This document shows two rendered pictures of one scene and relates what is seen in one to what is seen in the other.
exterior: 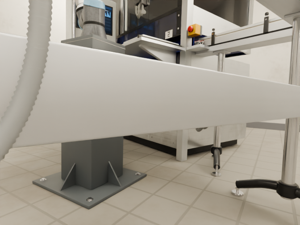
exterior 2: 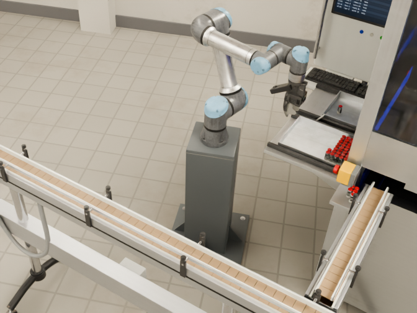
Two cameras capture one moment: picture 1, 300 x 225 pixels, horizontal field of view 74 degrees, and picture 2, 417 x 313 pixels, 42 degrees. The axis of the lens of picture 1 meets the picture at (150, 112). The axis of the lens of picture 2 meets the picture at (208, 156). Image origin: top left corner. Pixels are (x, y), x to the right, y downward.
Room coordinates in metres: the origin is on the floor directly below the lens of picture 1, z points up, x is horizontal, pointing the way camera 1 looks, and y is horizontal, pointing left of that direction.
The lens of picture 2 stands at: (0.26, -1.67, 2.56)
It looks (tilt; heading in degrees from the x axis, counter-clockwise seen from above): 41 degrees down; 67
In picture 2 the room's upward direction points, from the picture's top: 3 degrees clockwise
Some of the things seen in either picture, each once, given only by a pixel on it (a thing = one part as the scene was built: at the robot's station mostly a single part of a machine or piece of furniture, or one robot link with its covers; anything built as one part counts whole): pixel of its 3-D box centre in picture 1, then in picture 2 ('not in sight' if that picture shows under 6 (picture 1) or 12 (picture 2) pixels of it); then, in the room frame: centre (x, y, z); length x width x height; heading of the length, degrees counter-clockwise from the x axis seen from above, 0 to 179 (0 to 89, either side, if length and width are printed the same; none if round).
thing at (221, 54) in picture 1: (218, 104); not in sight; (1.48, -0.51, 0.46); 0.09 x 0.09 x 0.77; 38
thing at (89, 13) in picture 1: (93, 13); (216, 112); (1.15, 0.33, 0.96); 0.13 x 0.12 x 0.14; 28
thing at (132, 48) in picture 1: (140, 53); (336, 131); (1.72, 0.09, 0.87); 0.70 x 0.48 x 0.02; 38
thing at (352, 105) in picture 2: not in sight; (360, 115); (1.90, 0.14, 0.90); 0.34 x 0.26 x 0.04; 128
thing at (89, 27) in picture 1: (93, 34); (215, 130); (1.14, 0.33, 0.84); 0.15 x 0.15 x 0.10
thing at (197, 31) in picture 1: (194, 30); (347, 173); (1.51, -0.31, 1.00); 0.08 x 0.07 x 0.07; 128
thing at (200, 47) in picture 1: (199, 48); (349, 199); (1.52, -0.36, 0.87); 0.14 x 0.13 x 0.02; 128
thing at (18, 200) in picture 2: not in sight; (26, 231); (0.13, 0.30, 0.46); 0.09 x 0.09 x 0.77; 38
